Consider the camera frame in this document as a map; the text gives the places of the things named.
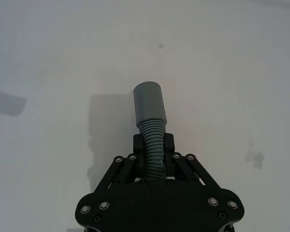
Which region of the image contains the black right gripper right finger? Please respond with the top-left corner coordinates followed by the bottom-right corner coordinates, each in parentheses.
top-left (162, 132), bottom-right (220, 191)

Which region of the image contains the grey corrugated hose with cuff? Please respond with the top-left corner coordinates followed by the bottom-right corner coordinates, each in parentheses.
top-left (132, 82), bottom-right (169, 181)

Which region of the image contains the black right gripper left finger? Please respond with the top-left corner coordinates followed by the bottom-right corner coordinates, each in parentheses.
top-left (94, 134), bottom-right (146, 193)

